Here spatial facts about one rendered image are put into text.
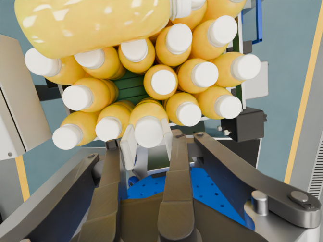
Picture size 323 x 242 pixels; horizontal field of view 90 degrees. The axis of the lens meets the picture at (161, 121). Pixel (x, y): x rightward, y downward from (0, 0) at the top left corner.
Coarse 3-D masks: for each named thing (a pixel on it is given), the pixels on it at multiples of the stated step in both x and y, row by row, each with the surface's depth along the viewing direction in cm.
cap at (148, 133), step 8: (144, 120) 21; (152, 120) 21; (136, 128) 21; (144, 128) 21; (152, 128) 21; (160, 128) 21; (136, 136) 21; (144, 136) 21; (152, 136) 21; (160, 136) 21; (144, 144) 21; (152, 144) 21
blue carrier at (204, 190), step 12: (192, 168) 42; (144, 180) 41; (156, 180) 40; (192, 180) 38; (204, 180) 37; (132, 192) 37; (144, 192) 36; (156, 192) 36; (204, 192) 33; (216, 192) 32; (216, 204) 30; (228, 204) 29; (228, 216) 27
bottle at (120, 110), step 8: (112, 104) 34; (120, 104) 34; (128, 104) 39; (104, 112) 30; (112, 112) 29; (120, 112) 30; (128, 112) 32; (120, 120) 29; (128, 120) 31; (120, 136) 31
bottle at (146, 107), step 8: (144, 104) 26; (152, 104) 26; (160, 104) 31; (136, 112) 25; (144, 112) 24; (152, 112) 24; (160, 112) 25; (136, 120) 24; (160, 120) 24; (168, 120) 27
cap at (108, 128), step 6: (102, 120) 26; (108, 120) 26; (114, 120) 27; (96, 126) 26; (102, 126) 26; (108, 126) 26; (114, 126) 27; (96, 132) 27; (102, 132) 27; (108, 132) 27; (114, 132) 27; (102, 138) 27; (108, 138) 27; (114, 138) 27
